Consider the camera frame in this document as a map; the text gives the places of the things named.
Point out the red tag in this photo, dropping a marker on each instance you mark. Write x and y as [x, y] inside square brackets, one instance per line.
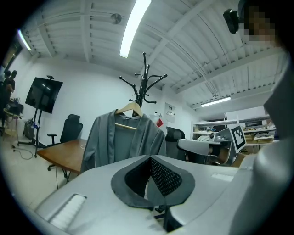
[159, 122]

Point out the person's right hand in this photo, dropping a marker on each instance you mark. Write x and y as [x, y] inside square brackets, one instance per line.
[219, 152]

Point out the black monitor screen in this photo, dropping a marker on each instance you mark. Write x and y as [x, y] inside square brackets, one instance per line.
[43, 95]

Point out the brown wooden table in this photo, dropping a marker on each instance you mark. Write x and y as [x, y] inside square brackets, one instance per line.
[66, 153]

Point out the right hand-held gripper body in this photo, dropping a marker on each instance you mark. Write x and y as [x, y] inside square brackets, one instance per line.
[239, 136]

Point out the white wall panel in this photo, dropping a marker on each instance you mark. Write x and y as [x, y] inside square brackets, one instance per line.
[170, 112]

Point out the wooden hanger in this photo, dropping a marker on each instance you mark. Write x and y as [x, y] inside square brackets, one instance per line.
[131, 105]

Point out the black wheeled monitor stand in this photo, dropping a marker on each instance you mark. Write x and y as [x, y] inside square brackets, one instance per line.
[36, 135]

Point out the dark bag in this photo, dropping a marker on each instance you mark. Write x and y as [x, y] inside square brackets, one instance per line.
[28, 129]

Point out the long ceiling light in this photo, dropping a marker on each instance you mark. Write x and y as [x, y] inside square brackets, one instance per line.
[134, 25]
[24, 40]
[216, 101]

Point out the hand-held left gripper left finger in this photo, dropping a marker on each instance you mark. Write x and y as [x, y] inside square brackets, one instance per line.
[96, 183]

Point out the white storage shelves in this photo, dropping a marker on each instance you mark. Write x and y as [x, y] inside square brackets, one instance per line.
[255, 128]

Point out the black head-worn camera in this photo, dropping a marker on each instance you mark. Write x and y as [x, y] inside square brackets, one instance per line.
[232, 19]

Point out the grey garment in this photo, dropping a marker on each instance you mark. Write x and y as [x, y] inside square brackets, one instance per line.
[103, 142]

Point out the cluttered cart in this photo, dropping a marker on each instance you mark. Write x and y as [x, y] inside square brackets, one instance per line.
[13, 112]

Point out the black mesh office chair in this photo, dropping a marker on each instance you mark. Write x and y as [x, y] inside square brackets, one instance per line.
[71, 130]
[173, 137]

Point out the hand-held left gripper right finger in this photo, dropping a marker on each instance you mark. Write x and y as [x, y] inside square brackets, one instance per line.
[202, 181]

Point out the round ceiling fixture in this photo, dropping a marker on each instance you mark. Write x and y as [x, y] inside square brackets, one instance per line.
[116, 18]

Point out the person's head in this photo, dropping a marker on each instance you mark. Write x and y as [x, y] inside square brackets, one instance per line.
[259, 20]

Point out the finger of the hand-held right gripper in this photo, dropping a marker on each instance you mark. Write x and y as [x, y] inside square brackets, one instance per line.
[195, 148]

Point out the black coat rack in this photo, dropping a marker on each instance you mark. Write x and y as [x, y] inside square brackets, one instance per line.
[143, 91]

